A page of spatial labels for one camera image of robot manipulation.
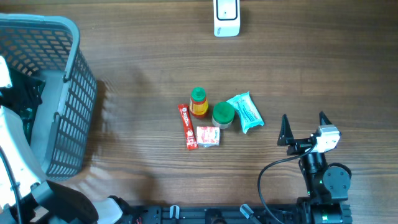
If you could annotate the grey plastic shopping basket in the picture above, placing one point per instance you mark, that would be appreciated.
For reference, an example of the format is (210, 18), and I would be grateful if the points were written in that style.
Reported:
(47, 48)

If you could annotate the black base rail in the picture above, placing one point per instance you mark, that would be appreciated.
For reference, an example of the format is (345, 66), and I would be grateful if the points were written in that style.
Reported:
(201, 215)

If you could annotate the red stick sachet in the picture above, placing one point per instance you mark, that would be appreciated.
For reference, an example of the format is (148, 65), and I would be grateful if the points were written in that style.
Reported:
(191, 141)

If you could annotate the green glove package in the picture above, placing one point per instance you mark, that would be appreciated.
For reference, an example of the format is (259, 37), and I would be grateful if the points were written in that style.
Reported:
(27, 92)

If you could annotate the clear jar green lid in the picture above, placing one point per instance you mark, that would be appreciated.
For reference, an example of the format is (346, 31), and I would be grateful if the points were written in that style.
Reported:
(223, 115)

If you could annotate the teal wet wipes pack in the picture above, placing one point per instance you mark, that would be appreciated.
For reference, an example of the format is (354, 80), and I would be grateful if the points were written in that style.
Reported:
(247, 111)

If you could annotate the white barcode scanner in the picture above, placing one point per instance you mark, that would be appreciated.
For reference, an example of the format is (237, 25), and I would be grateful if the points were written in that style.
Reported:
(227, 19)

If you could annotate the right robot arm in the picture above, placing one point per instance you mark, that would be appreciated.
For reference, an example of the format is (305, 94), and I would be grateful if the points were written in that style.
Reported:
(327, 184)

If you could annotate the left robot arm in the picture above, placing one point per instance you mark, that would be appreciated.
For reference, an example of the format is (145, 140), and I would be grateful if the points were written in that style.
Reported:
(24, 185)

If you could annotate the red small packet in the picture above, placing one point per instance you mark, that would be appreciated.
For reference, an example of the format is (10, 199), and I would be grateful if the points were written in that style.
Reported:
(208, 136)

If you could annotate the yellow bottle green cap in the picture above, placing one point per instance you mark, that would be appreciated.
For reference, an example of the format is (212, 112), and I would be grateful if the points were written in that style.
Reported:
(198, 103)

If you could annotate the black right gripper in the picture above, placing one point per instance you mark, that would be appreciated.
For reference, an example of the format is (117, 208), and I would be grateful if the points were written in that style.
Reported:
(286, 138)

